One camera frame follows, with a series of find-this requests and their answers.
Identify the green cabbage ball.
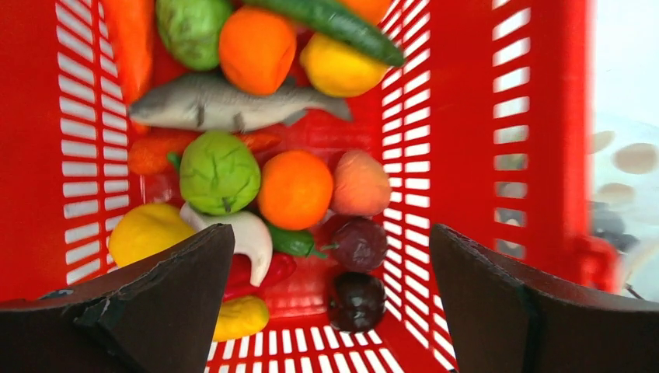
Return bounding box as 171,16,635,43
178,131,261,216

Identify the yellow lemon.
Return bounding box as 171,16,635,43
299,33,389,98

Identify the green chili pepper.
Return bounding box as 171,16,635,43
267,223,327,259

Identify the red plastic basket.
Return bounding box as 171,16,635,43
1,1,617,372

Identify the orange carrot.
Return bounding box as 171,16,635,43
127,130,282,176
101,0,155,105

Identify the white garlic bulb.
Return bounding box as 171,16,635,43
180,203,274,288

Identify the yellow bell pepper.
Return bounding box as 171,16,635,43
108,203,196,267

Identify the grey toy fish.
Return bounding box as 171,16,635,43
127,71,353,132

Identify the red chili pepper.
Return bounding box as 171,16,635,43
223,253,297,302

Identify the long green cucumber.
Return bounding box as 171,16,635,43
243,0,406,68

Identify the peach fruit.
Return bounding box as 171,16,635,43
330,150,392,217

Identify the small yellow pepper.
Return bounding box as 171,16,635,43
213,295,270,342

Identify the dark purple plum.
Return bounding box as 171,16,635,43
321,217,388,273

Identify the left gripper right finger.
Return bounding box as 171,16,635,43
430,224,658,372

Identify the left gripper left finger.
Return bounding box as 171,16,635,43
1,224,235,372

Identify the orange tangerine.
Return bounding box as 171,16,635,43
340,0,392,25
257,150,333,230
218,5,297,96

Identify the clear zip top bag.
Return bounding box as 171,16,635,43
589,115,658,302

